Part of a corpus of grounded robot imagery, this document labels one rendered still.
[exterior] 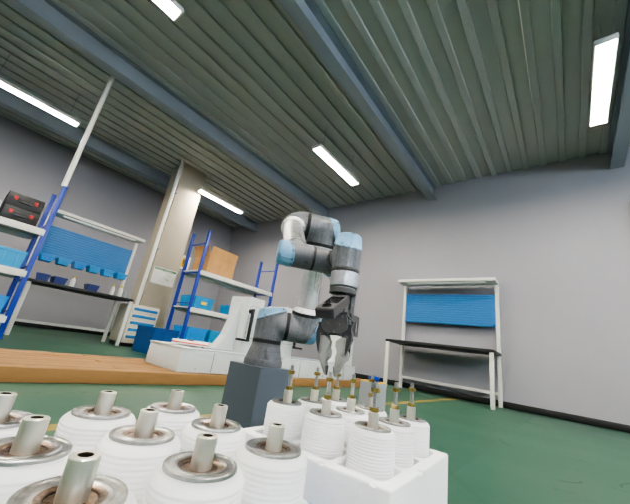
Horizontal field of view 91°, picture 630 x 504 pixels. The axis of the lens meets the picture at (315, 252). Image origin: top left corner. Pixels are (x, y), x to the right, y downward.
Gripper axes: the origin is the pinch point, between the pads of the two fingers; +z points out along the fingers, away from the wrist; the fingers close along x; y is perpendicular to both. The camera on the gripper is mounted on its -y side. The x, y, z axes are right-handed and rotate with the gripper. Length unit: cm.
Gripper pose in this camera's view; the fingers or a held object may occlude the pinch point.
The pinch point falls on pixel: (329, 369)
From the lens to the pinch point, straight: 78.5
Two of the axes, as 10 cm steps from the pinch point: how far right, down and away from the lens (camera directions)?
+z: -1.4, 9.4, -3.0
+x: -8.9, 0.1, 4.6
